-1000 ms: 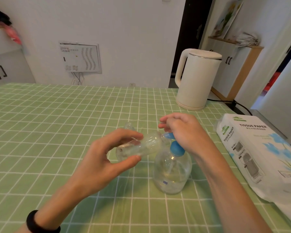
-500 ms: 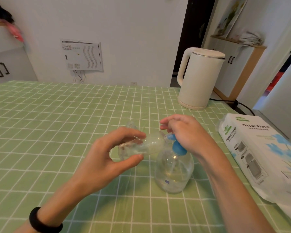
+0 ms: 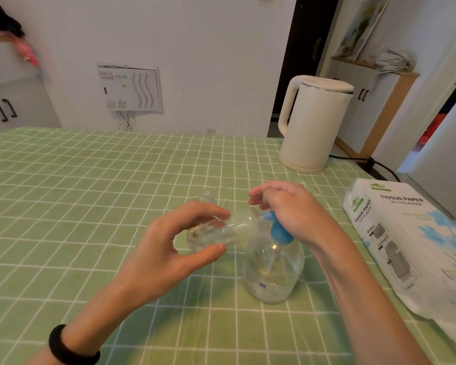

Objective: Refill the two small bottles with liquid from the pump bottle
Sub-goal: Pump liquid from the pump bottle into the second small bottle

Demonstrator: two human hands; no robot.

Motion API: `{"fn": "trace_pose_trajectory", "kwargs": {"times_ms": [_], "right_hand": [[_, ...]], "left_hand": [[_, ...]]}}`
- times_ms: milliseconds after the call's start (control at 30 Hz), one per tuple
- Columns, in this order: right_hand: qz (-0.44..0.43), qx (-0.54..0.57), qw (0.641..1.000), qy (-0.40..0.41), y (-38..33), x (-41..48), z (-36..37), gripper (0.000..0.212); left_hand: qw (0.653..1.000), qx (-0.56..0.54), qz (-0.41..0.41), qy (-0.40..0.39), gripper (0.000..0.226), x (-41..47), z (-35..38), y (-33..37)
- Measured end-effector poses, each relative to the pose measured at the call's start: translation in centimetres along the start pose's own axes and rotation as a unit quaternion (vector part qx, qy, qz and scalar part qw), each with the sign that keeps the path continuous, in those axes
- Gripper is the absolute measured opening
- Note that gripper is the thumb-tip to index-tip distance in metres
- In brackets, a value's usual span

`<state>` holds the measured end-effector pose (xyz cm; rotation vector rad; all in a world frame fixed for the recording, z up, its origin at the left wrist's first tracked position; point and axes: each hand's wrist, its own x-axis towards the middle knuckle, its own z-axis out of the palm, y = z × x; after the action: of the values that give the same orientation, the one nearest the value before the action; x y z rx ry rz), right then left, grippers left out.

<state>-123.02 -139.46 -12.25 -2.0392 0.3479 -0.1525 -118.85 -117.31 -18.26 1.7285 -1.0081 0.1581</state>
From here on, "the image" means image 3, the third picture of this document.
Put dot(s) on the red object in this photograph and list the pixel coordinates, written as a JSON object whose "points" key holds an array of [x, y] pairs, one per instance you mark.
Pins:
{"points": [[431, 129]]}

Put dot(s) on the person's left hand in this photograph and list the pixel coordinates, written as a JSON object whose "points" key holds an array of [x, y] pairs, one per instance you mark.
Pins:
{"points": [[156, 266]]}

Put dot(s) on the small clear plastic bottle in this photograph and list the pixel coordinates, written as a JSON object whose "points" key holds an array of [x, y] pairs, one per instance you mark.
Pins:
{"points": [[206, 196], [235, 228]]}

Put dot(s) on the cream electric kettle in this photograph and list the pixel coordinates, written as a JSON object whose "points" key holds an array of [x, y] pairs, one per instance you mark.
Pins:
{"points": [[313, 127]]}

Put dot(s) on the crumpled grey paper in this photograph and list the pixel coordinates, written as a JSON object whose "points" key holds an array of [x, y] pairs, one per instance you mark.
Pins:
{"points": [[394, 61]]}

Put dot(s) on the white wall panel cover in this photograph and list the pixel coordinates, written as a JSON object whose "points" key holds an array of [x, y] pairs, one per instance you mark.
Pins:
{"points": [[131, 87]]}

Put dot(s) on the black hanging item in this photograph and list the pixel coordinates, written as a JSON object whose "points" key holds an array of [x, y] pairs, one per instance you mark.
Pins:
{"points": [[4, 18]]}

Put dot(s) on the white door wooden side cabinet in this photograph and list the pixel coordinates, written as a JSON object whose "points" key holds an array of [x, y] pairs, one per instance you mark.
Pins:
{"points": [[365, 114]]}

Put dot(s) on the white tissue paper pack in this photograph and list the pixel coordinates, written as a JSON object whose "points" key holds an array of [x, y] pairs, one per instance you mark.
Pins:
{"points": [[399, 239]]}

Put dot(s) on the large clear bottle blue pump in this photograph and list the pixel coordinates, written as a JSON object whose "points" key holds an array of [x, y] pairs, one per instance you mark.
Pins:
{"points": [[271, 269]]}

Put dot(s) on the person's right forearm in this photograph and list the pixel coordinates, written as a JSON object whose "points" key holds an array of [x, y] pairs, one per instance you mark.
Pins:
{"points": [[376, 311]]}

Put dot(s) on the leaning framed picture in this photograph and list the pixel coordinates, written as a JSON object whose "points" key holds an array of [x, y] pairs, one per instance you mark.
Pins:
{"points": [[361, 30]]}

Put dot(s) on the black wrist band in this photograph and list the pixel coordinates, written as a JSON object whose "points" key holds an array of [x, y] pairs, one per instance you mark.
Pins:
{"points": [[61, 347]]}

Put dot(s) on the pink hanging item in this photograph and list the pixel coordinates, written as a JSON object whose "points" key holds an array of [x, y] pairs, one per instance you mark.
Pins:
{"points": [[26, 49]]}

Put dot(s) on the green checked tablecloth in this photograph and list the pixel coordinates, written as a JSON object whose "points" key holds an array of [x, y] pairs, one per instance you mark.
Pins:
{"points": [[61, 231]]}

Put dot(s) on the person's right hand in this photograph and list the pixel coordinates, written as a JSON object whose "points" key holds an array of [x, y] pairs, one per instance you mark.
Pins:
{"points": [[304, 216]]}

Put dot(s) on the wooden top white cabinet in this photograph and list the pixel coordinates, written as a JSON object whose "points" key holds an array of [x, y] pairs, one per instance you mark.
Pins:
{"points": [[17, 102]]}

